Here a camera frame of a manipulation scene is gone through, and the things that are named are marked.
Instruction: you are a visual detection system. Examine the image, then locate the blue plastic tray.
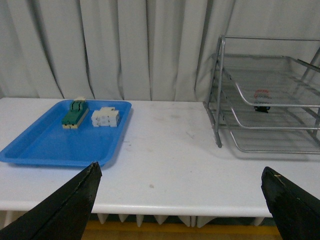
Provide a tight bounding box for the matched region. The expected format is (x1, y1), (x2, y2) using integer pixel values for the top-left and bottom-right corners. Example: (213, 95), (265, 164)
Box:
(0, 100), (132, 168)

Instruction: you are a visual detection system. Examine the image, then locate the green knife switch block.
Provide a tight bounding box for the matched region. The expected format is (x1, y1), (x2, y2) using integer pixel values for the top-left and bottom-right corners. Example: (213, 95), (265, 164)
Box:
(61, 97), (89, 129)

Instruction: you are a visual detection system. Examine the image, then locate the silver mesh tiered rack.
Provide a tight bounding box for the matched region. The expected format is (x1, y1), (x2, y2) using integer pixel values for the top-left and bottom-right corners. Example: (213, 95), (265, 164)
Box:
(204, 35), (320, 155)

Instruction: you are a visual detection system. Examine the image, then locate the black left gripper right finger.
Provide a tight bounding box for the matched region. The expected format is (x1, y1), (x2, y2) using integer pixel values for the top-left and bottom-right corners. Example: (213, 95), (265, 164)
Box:
(261, 166), (320, 240)

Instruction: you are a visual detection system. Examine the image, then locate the red emergency stop button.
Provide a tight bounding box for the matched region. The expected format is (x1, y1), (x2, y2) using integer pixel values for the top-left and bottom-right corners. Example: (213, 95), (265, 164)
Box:
(253, 89), (272, 113)

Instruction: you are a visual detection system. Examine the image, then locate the white curtain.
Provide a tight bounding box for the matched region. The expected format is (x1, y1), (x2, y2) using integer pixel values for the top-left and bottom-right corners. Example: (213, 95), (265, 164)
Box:
(0, 0), (320, 102)

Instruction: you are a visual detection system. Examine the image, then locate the white circuit breaker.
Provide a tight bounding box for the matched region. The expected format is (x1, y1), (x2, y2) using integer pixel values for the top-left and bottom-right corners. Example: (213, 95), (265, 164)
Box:
(91, 107), (120, 127)

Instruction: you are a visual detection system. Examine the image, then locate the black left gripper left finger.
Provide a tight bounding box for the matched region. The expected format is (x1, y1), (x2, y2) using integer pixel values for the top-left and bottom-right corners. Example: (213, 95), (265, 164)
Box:
(0, 162), (102, 240)

